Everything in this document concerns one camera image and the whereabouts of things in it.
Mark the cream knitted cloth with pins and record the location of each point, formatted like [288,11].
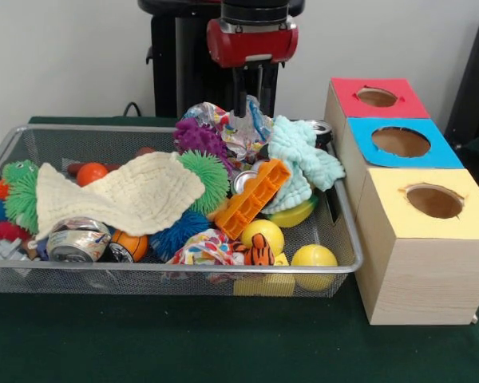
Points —
[123,195]

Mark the wooden box with three holes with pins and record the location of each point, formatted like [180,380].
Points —
[423,275]

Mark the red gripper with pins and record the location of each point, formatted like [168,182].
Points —
[251,46]

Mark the light blue knitted cloth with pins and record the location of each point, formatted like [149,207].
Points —
[299,155]

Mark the green spiky rubber ball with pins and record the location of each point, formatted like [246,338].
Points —
[209,175]

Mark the orange toy building brick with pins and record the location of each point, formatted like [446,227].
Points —
[251,199]

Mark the crushed silver can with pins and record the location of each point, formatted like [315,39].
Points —
[77,243]

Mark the green spiky caterpillar toy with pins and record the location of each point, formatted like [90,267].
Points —
[20,195]

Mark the orange tiger plush toy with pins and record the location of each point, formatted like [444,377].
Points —
[261,251]

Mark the yellow ball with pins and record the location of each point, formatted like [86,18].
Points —
[263,233]
[313,259]

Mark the small orange ball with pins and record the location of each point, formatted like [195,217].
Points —
[91,173]

